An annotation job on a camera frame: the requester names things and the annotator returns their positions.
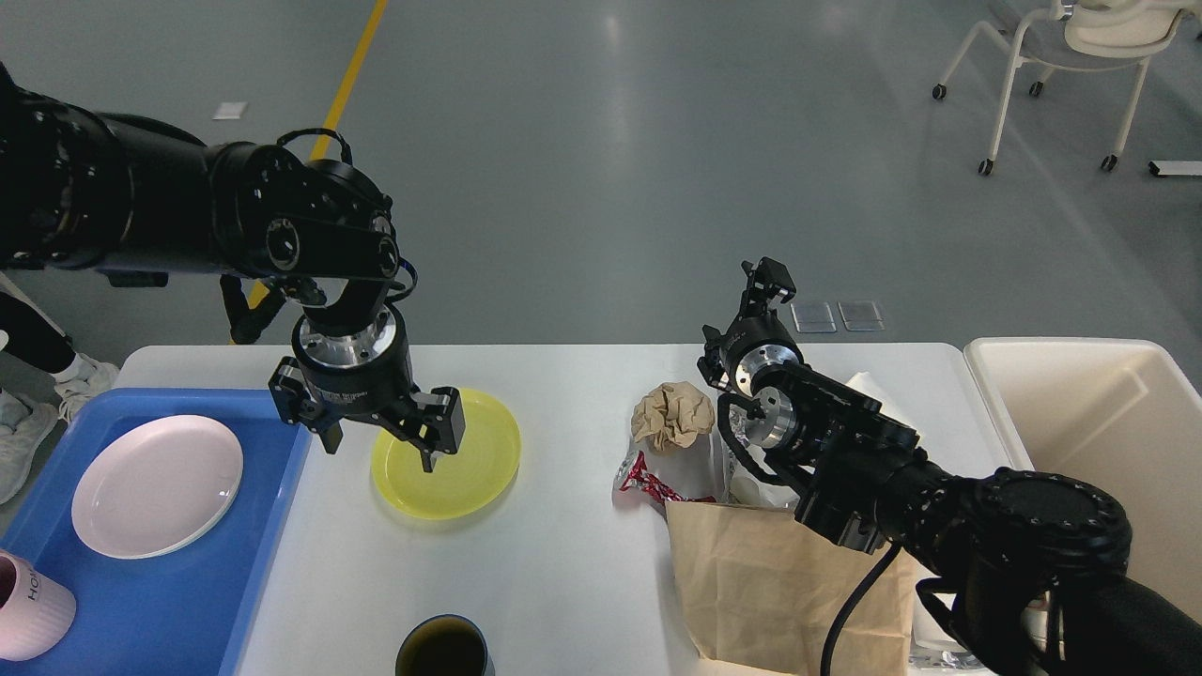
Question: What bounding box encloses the pink mug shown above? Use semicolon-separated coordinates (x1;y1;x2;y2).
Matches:
1;548;77;662

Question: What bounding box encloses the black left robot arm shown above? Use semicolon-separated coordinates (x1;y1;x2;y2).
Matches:
1;72;468;472

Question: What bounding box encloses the white bar on floor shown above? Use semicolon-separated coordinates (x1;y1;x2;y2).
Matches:
1148;160;1202;178

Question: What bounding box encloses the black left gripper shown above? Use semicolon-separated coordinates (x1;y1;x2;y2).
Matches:
268;306;468;472

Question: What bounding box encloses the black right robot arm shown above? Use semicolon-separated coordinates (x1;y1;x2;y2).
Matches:
697;257;1201;675

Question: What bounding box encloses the floor outlet plate left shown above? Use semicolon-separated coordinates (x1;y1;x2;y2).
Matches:
791;302;838;334

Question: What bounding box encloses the brown paper bag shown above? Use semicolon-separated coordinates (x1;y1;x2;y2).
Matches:
666;502;916;675

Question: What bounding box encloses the beige plastic bin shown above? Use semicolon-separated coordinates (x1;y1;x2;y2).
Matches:
964;337;1201;619

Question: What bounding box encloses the black cable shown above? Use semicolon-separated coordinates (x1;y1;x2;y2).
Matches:
820;545;904;676

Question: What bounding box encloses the red white snack wrapper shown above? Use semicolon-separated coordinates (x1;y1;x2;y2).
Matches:
612;449;688;506

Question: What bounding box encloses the crumpled brown paper ball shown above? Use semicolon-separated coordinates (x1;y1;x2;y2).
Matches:
630;381;718;453

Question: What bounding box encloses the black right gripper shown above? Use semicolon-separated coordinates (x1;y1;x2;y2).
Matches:
697;257;804;393

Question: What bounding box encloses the floor outlet plate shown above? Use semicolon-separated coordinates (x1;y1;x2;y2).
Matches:
837;300;886;332
791;302;838;334

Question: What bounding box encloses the white chair on casters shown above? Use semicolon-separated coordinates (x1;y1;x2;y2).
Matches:
932;1;1200;177

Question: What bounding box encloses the white round plate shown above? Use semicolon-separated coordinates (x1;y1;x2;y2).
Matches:
71;415;244;561

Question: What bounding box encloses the yellow plastic plate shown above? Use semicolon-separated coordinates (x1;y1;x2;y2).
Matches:
371;389;522;518

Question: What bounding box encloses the person in dark clothes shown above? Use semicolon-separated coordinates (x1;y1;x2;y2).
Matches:
0;272;121;505

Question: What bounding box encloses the floor outlet plate right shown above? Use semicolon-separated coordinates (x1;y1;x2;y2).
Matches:
837;300;886;332

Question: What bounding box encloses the dark green mug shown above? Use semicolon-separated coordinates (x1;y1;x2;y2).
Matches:
394;613;496;675

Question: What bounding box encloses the blue plastic tray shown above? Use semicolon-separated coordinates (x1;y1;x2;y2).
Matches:
2;389;310;675

